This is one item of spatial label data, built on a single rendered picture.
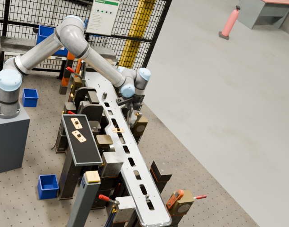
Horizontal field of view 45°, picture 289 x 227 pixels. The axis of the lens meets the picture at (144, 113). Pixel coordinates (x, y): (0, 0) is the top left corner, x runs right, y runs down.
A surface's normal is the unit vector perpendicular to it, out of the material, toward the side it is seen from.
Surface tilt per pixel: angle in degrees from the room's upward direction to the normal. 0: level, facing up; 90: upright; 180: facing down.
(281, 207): 0
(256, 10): 90
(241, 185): 0
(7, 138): 90
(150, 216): 0
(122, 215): 90
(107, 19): 90
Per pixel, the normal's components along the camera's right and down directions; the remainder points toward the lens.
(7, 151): 0.58, 0.63
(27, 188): 0.32, -0.76
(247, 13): -0.75, 0.16
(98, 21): 0.34, 0.65
